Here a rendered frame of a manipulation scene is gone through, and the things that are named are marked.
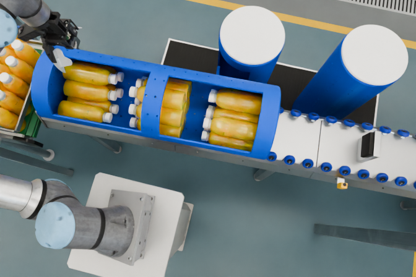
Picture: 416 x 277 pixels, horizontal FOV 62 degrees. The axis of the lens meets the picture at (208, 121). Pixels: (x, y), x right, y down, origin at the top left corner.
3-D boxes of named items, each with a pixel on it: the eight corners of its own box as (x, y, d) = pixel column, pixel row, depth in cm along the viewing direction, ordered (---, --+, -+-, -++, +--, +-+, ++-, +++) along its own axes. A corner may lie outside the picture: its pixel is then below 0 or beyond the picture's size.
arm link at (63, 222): (89, 259, 95) (39, 258, 86) (73, 234, 105) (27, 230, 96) (106, 219, 95) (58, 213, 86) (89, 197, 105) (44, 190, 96)
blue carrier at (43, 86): (260, 166, 141) (273, 151, 114) (54, 125, 145) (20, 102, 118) (270, 101, 149) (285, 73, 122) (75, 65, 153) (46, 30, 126)
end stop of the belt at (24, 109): (20, 132, 145) (15, 130, 142) (18, 132, 145) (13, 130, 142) (49, 46, 155) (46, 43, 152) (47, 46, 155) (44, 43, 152)
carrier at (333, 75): (340, 128, 228) (326, 88, 235) (418, 78, 144) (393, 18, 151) (298, 138, 226) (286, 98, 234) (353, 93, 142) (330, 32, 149)
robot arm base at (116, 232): (122, 266, 100) (91, 266, 94) (101, 243, 111) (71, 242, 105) (140, 216, 101) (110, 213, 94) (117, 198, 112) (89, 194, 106)
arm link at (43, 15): (11, 18, 89) (20, -9, 91) (22, 28, 93) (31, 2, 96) (38, 19, 88) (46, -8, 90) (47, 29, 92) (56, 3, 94)
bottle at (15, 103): (13, 114, 152) (-13, 101, 134) (20, 99, 154) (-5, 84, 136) (27, 119, 152) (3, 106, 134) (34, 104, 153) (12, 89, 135)
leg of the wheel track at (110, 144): (120, 154, 239) (90, 133, 178) (112, 152, 239) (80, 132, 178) (122, 146, 240) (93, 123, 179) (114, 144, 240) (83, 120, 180)
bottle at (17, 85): (39, 97, 154) (17, 81, 136) (24, 104, 153) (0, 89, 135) (33, 84, 156) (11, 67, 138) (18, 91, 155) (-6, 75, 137)
